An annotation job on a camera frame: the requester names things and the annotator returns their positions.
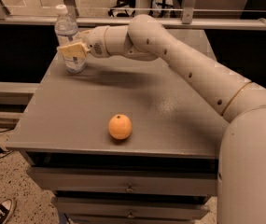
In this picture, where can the lower grey drawer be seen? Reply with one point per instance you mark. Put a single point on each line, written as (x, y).
(129, 209)

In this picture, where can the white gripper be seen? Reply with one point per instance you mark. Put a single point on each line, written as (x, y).
(95, 42)

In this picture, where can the grey drawer cabinet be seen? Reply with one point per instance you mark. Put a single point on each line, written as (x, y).
(123, 142)

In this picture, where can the grey drawer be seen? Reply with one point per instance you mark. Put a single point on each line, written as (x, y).
(112, 181)
(129, 209)

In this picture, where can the orange fruit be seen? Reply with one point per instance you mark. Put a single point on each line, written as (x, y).
(120, 127)

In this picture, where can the metal railing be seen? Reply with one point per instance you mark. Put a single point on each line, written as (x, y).
(191, 14)

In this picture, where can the upper grey drawer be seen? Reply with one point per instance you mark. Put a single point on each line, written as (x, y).
(112, 181)

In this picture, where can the clear plastic water bottle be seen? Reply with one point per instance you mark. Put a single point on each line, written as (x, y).
(66, 31)

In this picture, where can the black canvas sneaker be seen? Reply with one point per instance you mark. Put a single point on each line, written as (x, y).
(7, 208)

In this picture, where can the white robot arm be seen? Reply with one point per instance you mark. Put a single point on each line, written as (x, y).
(241, 176)

